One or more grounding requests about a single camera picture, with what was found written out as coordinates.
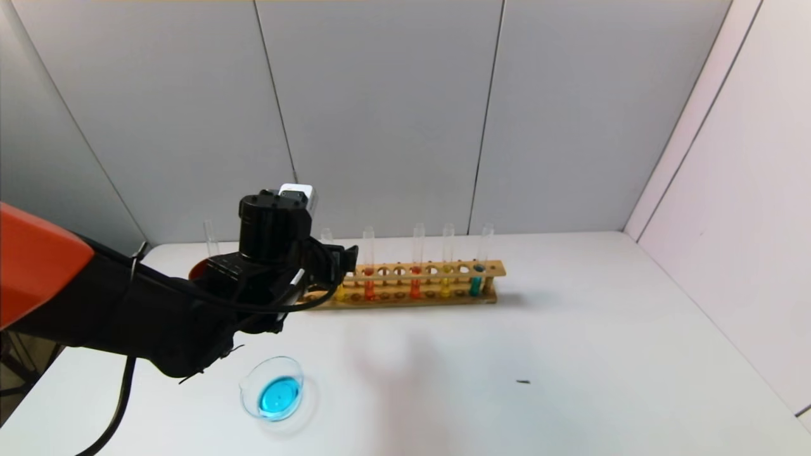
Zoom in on yellow pigment test tube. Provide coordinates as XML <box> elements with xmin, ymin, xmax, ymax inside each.
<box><xmin>320</xmin><ymin>228</ymin><xmax>347</xmax><ymax>303</ymax></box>
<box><xmin>441</xmin><ymin>223</ymin><xmax>455</xmax><ymax>298</ymax></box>

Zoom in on orange pigment test tube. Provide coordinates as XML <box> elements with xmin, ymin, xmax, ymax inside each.
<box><xmin>362</xmin><ymin>226</ymin><xmax>376</xmax><ymax>301</ymax></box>
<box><xmin>411</xmin><ymin>223</ymin><xmax>425</xmax><ymax>300</ymax></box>

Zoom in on wooden test tube rack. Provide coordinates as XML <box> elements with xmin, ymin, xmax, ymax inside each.
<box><xmin>298</xmin><ymin>260</ymin><xmax>507</xmax><ymax>311</ymax></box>

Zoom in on clear glass evaporating dish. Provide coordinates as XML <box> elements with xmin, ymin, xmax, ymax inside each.
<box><xmin>239</xmin><ymin>356</ymin><xmax>306</xmax><ymax>422</ymax></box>

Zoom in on black tripod stand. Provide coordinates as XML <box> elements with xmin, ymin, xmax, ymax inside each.
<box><xmin>0</xmin><ymin>329</ymin><xmax>64</xmax><ymax>400</ymax></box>

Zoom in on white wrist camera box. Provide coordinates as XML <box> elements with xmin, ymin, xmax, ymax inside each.
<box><xmin>278</xmin><ymin>183</ymin><xmax>319</xmax><ymax>215</ymax></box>

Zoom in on black hanging cable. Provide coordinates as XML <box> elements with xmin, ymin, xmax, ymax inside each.
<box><xmin>75</xmin><ymin>355</ymin><xmax>137</xmax><ymax>456</ymax></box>

